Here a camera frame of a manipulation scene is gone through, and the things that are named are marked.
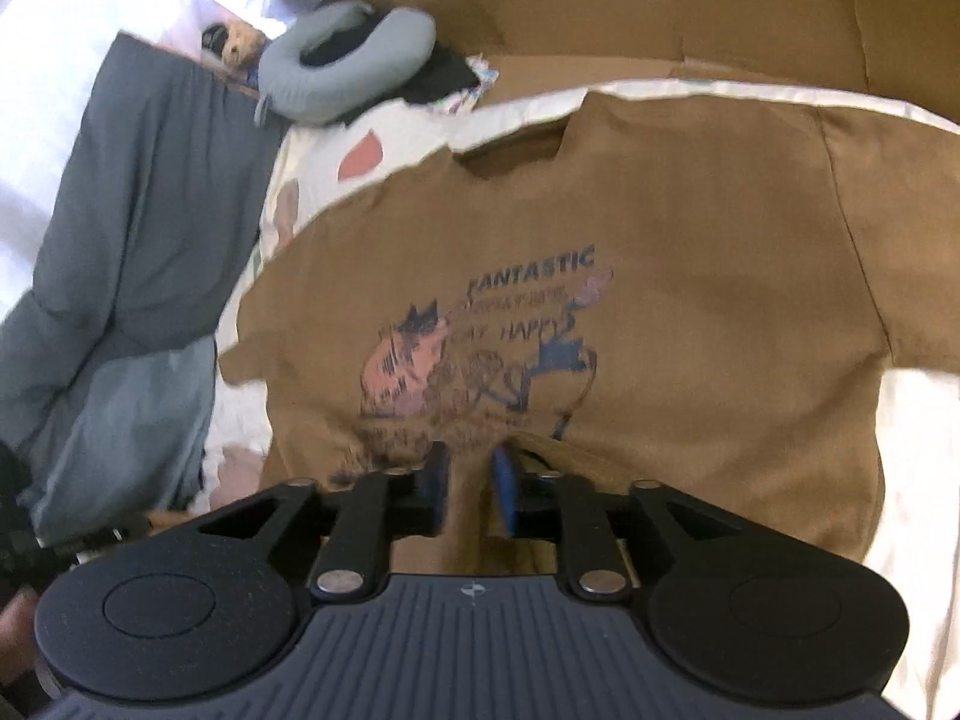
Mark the dark grey quilt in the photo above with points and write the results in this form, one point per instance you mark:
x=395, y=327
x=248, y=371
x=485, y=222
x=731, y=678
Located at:
x=150, y=202

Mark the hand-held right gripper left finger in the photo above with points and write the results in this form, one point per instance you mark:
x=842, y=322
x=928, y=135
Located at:
x=433, y=495

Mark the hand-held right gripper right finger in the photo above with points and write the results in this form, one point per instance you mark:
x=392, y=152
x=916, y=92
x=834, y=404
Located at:
x=507, y=495

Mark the small floral patterned cloth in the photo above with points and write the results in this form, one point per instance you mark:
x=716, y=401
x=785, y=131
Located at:
x=480, y=82

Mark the grey-blue neck pillow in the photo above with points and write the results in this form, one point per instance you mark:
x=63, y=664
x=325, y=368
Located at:
x=300, y=79

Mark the brown teddy bear plush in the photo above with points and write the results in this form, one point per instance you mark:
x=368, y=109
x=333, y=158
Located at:
x=236, y=45

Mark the large brown cardboard sheet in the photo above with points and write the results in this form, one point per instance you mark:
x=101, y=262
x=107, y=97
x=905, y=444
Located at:
x=637, y=0

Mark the brown printed t-shirt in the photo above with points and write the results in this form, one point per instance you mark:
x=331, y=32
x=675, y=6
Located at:
x=675, y=202

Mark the white patterned bed sheet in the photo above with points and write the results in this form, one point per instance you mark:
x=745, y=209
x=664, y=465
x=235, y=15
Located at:
x=922, y=502

